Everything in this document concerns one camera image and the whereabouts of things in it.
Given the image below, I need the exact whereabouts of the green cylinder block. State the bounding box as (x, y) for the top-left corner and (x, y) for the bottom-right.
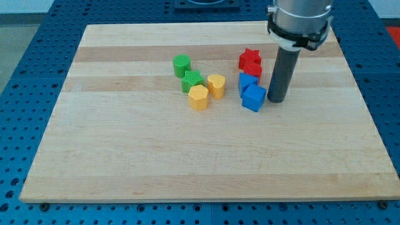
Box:
(172, 54), (191, 78)

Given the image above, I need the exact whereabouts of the green star block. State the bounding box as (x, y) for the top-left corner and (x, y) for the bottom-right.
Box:
(181, 70), (205, 94)

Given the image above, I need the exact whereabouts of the yellow hexagon block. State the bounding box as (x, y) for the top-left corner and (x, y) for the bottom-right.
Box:
(188, 85), (209, 111)

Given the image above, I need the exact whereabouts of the yellow heart block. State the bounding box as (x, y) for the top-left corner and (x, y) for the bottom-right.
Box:
(207, 74), (226, 99)

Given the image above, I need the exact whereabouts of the red cylinder block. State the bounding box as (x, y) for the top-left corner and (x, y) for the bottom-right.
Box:
(243, 62), (263, 79)

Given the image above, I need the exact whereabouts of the red star block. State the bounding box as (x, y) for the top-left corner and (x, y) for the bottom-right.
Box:
(238, 48), (262, 70)

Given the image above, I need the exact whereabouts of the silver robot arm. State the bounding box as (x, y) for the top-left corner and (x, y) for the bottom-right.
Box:
(266, 0), (333, 52)

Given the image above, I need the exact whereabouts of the light wooden board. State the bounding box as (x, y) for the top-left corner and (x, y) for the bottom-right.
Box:
(19, 21), (399, 203)

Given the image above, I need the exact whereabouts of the blue cube block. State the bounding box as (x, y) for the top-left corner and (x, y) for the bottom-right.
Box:
(242, 84), (267, 112)

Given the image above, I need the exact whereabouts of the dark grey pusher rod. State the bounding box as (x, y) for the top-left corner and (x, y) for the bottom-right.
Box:
(267, 47), (299, 103)

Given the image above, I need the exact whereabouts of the blue triangle block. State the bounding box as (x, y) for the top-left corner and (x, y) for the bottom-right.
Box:
(237, 72), (259, 98)

